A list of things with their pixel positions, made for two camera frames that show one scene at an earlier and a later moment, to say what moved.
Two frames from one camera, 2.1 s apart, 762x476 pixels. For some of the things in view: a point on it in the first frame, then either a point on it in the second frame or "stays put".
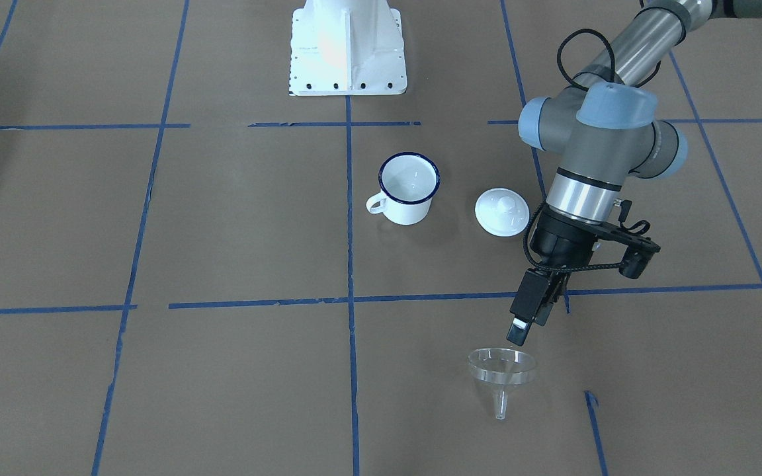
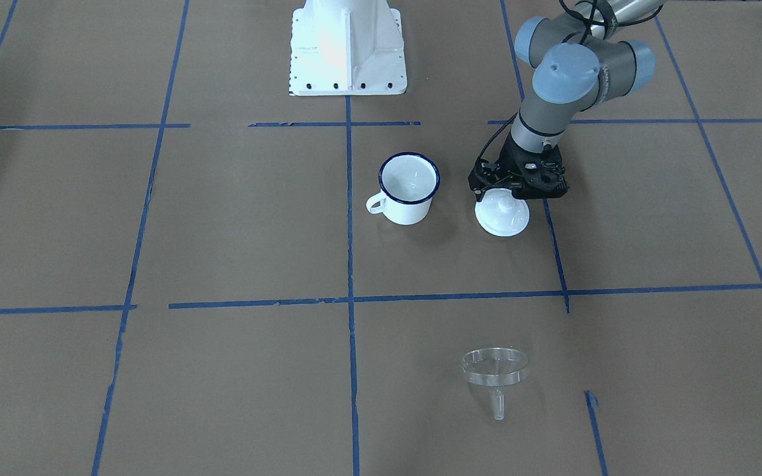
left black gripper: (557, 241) → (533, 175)
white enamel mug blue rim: (408, 182) stays put
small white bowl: (502, 212) stays put
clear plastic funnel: (501, 367) stays put
